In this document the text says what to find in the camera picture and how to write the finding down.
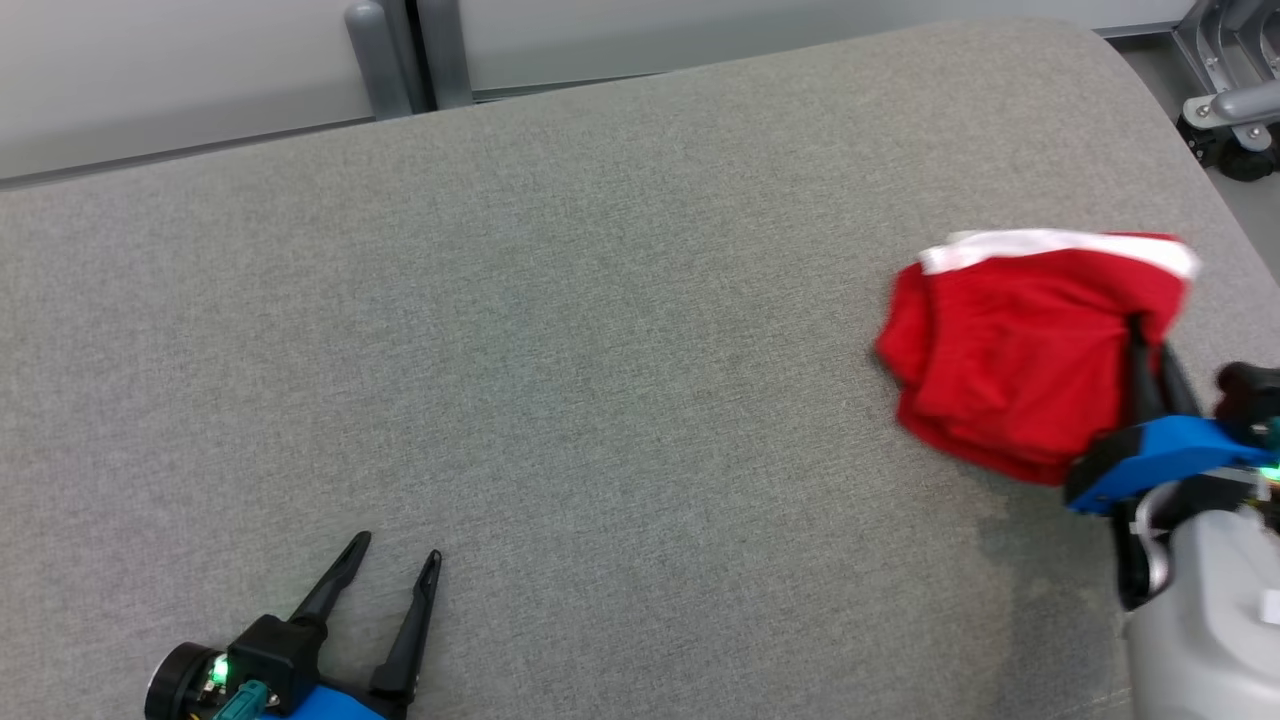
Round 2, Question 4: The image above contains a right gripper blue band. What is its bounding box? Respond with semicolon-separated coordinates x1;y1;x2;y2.
1065;316;1280;521

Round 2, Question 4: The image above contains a grey partition post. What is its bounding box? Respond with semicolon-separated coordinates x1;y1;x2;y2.
345;0;476;121

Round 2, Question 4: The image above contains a grey metal cart frame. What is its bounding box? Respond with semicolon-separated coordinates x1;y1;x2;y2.
1175;0;1280;151

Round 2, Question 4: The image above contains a left arm cable teal plug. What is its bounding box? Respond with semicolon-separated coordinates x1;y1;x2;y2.
213;680;271;720

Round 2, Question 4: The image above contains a red garment white band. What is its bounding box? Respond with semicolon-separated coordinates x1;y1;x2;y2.
875;228;1201;488

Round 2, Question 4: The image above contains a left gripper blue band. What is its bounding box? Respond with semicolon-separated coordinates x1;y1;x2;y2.
143;531;444;720

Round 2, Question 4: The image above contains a black caster wheel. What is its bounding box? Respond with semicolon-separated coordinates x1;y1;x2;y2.
1176;112;1280;184

